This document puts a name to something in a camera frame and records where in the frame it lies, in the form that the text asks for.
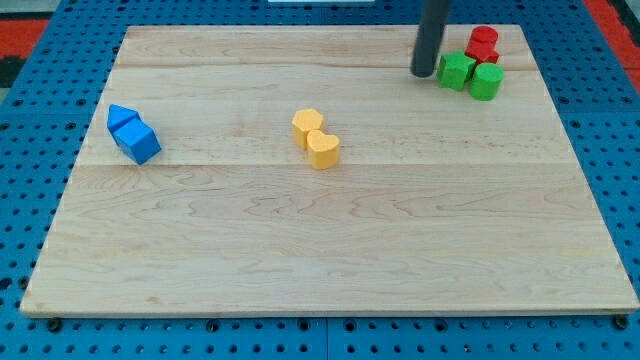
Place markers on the yellow hexagon block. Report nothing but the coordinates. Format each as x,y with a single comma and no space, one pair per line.
303,122

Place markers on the yellow heart block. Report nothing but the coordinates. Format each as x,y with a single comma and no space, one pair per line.
322,149

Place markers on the light wooden board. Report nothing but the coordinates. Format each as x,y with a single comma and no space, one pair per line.
439,205

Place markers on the green star block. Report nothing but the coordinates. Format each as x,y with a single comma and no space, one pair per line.
455,69

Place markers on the blue cube block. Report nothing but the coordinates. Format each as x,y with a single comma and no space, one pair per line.
138,141

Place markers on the green cylinder block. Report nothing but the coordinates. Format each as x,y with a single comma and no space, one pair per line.
486,81

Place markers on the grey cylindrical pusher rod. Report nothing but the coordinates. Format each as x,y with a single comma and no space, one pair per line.
429,36

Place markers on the blue triangle block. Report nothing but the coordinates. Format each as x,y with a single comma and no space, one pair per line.
123,124

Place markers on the red star block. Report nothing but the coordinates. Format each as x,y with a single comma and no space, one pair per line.
482,52

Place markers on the red cylinder block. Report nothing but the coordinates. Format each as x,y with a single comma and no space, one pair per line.
484,34

